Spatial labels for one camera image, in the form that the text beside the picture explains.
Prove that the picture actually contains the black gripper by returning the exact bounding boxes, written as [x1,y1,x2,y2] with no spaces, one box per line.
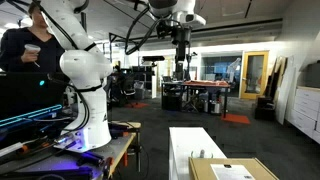
[171,26,193,81]

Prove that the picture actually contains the clear cup with green rim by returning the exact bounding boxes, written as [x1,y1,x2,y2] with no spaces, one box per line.
[190,149,215,160]

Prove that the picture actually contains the black floor box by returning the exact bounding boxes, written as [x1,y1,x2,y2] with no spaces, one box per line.
[254,96,277,122]

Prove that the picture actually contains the brown cardboard box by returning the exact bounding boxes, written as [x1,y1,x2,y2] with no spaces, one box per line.
[188,156,280,180]

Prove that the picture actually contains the grey box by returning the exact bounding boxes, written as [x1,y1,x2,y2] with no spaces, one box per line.
[304,61,320,89]

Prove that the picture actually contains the black table with orange top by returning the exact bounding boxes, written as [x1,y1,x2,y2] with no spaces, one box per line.
[161,79,232,118]

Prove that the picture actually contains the red floor mat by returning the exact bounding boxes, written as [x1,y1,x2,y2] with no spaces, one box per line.
[125,102,151,109]

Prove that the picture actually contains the black office chair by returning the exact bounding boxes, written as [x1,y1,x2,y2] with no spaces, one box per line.
[110,65,137,105]

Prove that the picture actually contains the yellow framed door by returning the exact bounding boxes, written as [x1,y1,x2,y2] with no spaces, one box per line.
[239,50,270,101]

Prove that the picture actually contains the white table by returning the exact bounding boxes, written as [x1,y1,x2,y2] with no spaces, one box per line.
[168,126,228,180]

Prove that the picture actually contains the orange floor mat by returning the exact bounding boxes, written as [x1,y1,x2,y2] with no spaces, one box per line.
[221,113,252,126]

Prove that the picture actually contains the black clamp with orange grip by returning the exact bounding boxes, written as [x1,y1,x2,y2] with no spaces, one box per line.
[108,122,141,140]

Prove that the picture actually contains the grey robot mounting table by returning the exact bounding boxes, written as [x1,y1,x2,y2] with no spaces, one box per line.
[0,121,143,180]

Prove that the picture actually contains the white leaning boards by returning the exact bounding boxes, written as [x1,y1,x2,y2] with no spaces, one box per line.
[273,55,298,126]

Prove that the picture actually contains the white printed paper label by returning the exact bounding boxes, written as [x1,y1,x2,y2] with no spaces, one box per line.
[210,163,257,180]

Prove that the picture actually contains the white drawer cabinet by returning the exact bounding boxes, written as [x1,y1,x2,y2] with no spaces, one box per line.
[288,85,320,145]

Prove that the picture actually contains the white handheld controller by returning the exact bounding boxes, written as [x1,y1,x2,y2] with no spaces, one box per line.
[23,43,42,68]

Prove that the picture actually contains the black computer monitor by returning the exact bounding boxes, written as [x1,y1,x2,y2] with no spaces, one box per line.
[0,71,70,122]

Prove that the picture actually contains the blue-lit black device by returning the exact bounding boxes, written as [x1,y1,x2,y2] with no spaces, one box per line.
[0,104,64,128]

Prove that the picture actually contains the person in dark sweater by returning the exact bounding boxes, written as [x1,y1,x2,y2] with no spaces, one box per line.
[0,0,68,74]

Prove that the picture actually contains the white power strip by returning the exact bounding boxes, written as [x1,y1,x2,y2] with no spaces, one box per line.
[0,141,25,158]

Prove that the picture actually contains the black camera on white stand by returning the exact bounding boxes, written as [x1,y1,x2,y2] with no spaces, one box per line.
[141,55,166,100]

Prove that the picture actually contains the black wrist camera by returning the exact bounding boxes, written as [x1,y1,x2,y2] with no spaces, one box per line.
[155,20,172,38]

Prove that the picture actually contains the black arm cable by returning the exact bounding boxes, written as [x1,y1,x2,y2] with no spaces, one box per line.
[124,5,162,56]

